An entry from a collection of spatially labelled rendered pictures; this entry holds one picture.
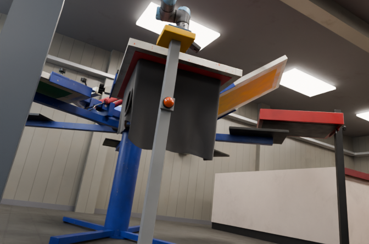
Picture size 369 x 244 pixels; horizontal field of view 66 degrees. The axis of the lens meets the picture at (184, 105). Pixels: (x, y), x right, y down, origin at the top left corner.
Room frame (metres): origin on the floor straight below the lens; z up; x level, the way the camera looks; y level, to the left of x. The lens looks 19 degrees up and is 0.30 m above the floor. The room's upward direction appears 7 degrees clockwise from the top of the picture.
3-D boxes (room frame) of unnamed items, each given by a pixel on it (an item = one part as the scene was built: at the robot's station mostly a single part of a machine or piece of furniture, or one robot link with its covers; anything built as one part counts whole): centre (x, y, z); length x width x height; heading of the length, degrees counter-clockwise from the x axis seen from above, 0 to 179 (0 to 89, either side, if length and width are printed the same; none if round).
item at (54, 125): (2.75, 1.09, 0.91); 1.34 x 0.41 x 0.08; 77
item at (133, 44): (1.59, 0.12, 0.97); 0.79 x 0.58 x 0.04; 17
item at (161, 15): (1.33, 0.17, 1.29); 0.11 x 0.11 x 0.08; 8
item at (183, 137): (1.32, 0.04, 0.74); 0.45 x 0.03 x 0.43; 107
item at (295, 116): (2.29, -0.95, 1.06); 0.61 x 0.46 x 0.12; 77
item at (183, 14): (1.36, 0.07, 1.30); 0.09 x 0.08 x 0.11; 98
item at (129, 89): (1.49, 0.28, 0.77); 0.46 x 0.09 x 0.36; 17
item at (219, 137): (2.45, -0.22, 0.91); 1.34 x 0.41 x 0.08; 77
